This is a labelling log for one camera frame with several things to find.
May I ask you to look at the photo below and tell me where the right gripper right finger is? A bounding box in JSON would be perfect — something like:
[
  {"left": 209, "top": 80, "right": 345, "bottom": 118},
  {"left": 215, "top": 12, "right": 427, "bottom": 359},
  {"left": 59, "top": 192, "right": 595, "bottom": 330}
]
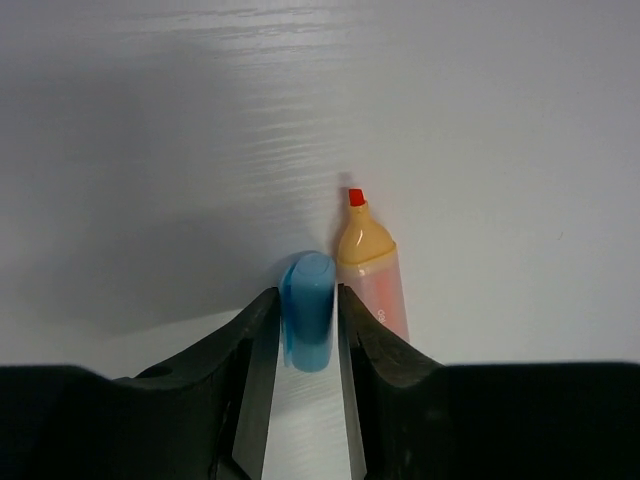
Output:
[{"left": 337, "top": 286, "right": 639, "bottom": 479}]

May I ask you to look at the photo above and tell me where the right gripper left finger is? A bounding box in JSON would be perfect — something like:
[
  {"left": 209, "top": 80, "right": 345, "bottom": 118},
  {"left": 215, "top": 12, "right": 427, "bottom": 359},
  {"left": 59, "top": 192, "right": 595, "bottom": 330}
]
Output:
[{"left": 1, "top": 288, "right": 280, "bottom": 479}]

